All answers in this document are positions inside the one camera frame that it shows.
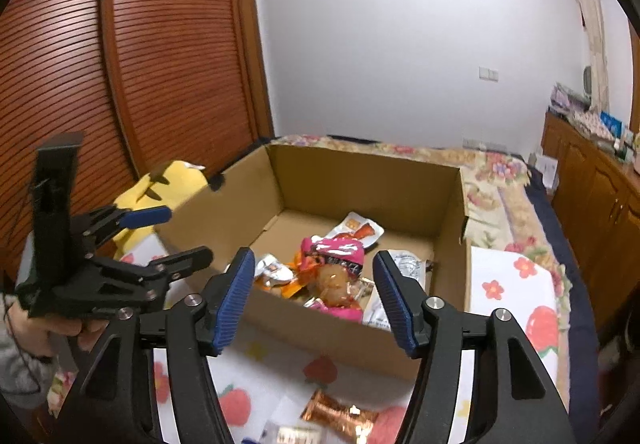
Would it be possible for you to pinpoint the strawberry print cloth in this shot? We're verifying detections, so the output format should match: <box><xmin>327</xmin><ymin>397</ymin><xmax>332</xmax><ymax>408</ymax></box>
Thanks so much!
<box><xmin>47</xmin><ymin>234</ymin><xmax>573</xmax><ymax>444</ymax></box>

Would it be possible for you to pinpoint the person's left hand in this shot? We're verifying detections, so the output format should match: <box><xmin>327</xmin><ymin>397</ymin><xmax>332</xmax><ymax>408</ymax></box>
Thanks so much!
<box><xmin>12</xmin><ymin>308</ymin><xmax>108</xmax><ymax>357</ymax></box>

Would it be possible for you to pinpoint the brown slatted wooden wardrobe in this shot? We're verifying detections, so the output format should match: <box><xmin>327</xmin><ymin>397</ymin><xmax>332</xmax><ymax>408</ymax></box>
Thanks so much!
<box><xmin>0</xmin><ymin>0</ymin><xmax>275</xmax><ymax>275</ymax></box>

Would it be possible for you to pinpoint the blue carton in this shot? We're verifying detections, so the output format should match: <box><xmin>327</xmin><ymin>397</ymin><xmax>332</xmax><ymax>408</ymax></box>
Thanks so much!
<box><xmin>600</xmin><ymin>111</ymin><xmax>623</xmax><ymax>137</ymax></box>

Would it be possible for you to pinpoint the purple wrapped package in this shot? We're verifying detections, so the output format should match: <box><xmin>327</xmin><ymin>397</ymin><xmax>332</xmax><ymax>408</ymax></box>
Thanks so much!
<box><xmin>550</xmin><ymin>83</ymin><xmax>588</xmax><ymax>112</ymax></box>

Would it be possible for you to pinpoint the yellow plush toy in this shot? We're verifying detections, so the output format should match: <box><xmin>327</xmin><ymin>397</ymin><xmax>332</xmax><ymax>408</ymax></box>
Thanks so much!
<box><xmin>112</xmin><ymin>160</ymin><xmax>208</xmax><ymax>255</ymax></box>

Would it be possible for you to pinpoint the brown cardboard box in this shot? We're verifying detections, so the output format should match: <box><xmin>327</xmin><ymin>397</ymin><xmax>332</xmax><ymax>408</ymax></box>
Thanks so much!
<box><xmin>160</xmin><ymin>143</ymin><xmax>473</xmax><ymax>381</ymax></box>

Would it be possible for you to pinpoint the silver clear snack packet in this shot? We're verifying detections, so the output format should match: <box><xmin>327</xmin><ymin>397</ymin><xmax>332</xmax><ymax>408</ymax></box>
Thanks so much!
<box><xmin>254</xmin><ymin>253</ymin><xmax>295</xmax><ymax>287</ymax></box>

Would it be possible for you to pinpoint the white paper bag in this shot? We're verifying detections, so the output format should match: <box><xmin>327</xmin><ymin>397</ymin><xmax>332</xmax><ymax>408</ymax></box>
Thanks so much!
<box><xmin>530</xmin><ymin>153</ymin><xmax>558</xmax><ymax>195</ymax></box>

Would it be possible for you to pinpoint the copper foil candy wrapper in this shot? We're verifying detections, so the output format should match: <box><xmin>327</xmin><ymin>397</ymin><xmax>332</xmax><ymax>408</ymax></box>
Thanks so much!
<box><xmin>301</xmin><ymin>389</ymin><xmax>379</xmax><ymax>442</ymax></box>

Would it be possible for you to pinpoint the long white snack pouch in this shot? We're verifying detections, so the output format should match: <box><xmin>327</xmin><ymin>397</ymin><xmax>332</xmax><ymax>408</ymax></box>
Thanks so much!
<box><xmin>362</xmin><ymin>248</ymin><xmax>435</xmax><ymax>332</ymax></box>

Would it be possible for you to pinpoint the navy bedsheet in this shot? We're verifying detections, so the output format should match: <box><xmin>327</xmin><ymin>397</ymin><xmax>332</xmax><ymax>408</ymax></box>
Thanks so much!
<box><xmin>525</xmin><ymin>164</ymin><xmax>601</xmax><ymax>425</ymax></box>

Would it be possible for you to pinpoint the brown snack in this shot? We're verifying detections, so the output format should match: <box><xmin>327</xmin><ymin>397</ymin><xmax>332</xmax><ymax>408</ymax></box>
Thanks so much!
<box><xmin>304</xmin><ymin>265</ymin><xmax>365</xmax><ymax>323</ymax></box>

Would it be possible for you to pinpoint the cream floral curtain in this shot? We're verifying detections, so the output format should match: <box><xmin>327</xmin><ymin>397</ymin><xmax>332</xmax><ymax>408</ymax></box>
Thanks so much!
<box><xmin>560</xmin><ymin>0</ymin><xmax>612</xmax><ymax>110</ymax></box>

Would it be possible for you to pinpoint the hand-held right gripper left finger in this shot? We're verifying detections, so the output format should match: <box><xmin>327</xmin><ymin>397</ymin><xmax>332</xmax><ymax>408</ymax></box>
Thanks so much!
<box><xmin>47</xmin><ymin>247</ymin><xmax>257</xmax><ymax>444</ymax></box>

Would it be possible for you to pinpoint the wooden sideboard cabinet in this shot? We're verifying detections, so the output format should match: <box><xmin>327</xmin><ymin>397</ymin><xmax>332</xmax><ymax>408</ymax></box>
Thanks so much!
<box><xmin>542</xmin><ymin>111</ymin><xmax>640</xmax><ymax>325</ymax></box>

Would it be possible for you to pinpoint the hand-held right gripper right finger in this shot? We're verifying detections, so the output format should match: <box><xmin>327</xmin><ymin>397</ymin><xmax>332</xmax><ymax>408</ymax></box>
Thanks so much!
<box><xmin>372</xmin><ymin>250</ymin><xmax>573</xmax><ymax>444</ymax></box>

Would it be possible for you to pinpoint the white orange snack packet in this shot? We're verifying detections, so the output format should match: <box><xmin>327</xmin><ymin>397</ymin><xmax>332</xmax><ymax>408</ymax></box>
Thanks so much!
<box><xmin>332</xmin><ymin>211</ymin><xmax>385</xmax><ymax>252</ymax></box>

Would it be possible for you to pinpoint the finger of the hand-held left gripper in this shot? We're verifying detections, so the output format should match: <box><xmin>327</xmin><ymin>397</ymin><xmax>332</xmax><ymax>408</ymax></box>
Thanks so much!
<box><xmin>75</xmin><ymin>205</ymin><xmax>173</xmax><ymax>247</ymax></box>
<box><xmin>90</xmin><ymin>247</ymin><xmax>215</xmax><ymax>300</ymax></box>

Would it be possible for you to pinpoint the floral patterned box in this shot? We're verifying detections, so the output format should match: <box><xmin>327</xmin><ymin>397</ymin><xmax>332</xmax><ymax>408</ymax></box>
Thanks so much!
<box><xmin>570</xmin><ymin>107</ymin><xmax>608</xmax><ymax>131</ymax></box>

